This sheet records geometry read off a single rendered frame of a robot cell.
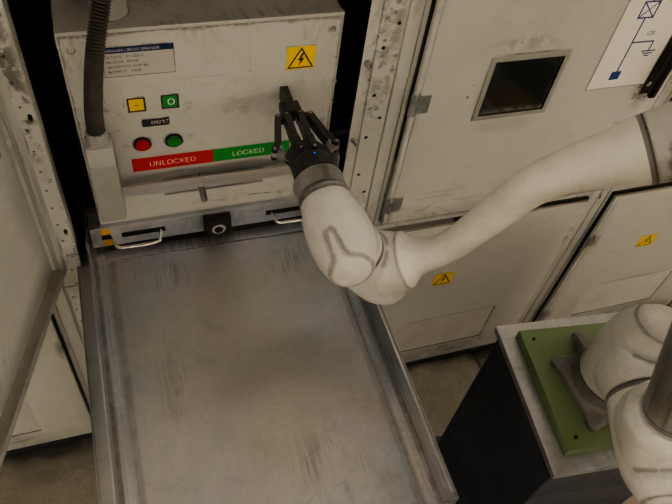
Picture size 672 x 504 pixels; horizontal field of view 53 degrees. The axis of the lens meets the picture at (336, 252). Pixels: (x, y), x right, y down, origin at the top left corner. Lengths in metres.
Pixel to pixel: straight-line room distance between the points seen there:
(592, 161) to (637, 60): 0.66
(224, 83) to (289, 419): 0.65
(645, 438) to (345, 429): 0.53
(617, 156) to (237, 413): 0.81
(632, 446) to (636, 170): 0.54
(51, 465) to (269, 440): 1.09
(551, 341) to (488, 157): 0.45
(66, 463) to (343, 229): 1.45
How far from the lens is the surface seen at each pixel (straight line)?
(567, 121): 1.65
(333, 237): 1.04
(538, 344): 1.64
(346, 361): 1.41
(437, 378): 2.42
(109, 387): 1.39
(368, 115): 1.40
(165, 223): 1.53
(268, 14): 1.25
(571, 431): 1.56
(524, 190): 1.02
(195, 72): 1.28
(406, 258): 1.16
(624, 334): 1.43
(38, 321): 1.51
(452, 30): 1.32
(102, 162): 1.25
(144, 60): 1.25
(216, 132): 1.38
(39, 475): 2.29
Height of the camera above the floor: 2.07
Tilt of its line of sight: 51 degrees down
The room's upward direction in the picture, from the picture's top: 10 degrees clockwise
